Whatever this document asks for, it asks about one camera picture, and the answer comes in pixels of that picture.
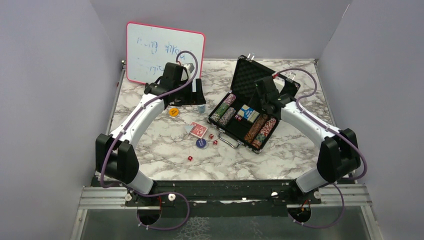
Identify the pink framed whiteboard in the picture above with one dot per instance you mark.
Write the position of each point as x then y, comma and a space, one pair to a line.
150, 47

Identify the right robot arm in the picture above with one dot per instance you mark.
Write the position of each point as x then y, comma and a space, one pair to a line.
338, 149

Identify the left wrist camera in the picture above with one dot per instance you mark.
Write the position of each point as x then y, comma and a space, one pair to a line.
187, 71

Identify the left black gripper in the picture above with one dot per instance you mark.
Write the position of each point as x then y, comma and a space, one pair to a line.
194, 98

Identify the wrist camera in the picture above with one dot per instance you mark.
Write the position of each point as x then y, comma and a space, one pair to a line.
281, 86
187, 71

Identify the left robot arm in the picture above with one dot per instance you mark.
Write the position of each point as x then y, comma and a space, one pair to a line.
115, 155

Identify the orange dealer button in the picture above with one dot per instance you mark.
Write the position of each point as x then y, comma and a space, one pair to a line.
173, 112

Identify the blue dealer button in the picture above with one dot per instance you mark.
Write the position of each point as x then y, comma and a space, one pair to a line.
201, 143

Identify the black poker case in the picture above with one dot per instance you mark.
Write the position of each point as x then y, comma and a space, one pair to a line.
224, 116

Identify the black mounting rail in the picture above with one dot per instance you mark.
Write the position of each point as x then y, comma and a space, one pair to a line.
211, 198

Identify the light blue chip stack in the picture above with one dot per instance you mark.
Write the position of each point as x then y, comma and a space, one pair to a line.
201, 108

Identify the blue white card deck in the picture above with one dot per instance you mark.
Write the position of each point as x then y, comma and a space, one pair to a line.
247, 113

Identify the red playing card deck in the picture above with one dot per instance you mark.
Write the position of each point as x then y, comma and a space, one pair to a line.
198, 130

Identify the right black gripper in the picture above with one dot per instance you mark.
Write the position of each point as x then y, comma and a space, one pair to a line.
254, 101

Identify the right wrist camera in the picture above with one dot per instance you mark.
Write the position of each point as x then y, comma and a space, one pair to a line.
281, 86

